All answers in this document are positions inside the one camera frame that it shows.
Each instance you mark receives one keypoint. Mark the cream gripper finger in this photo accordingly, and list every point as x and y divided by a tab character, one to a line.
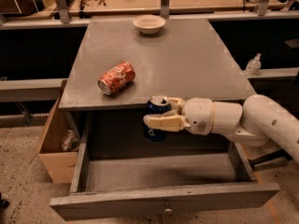
174	123
176	105

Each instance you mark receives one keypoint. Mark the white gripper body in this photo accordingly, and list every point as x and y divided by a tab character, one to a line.
198	114

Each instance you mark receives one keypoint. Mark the blue pepsi can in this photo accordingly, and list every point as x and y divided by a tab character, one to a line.
156	106

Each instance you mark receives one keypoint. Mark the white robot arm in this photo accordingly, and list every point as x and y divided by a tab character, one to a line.
258	120

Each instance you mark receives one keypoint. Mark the crushed orange soda can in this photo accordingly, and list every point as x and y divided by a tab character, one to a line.
116	78

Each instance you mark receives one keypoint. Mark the grey cabinet with top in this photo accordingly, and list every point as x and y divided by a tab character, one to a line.
185	59

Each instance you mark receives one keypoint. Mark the open grey top drawer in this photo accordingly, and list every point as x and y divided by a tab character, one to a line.
130	176

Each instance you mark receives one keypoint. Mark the clear hand sanitizer bottle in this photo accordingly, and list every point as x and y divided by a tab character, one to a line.
254	65

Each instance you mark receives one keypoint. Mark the white ceramic bowl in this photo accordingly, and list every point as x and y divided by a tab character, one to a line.
149	24

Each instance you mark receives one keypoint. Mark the black office chair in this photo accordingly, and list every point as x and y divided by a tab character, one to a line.
269	157

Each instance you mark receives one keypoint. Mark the crumpled wrapper in box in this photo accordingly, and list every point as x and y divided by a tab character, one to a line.
69	142

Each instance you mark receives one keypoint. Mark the brown cardboard box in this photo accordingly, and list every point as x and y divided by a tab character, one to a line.
59	164

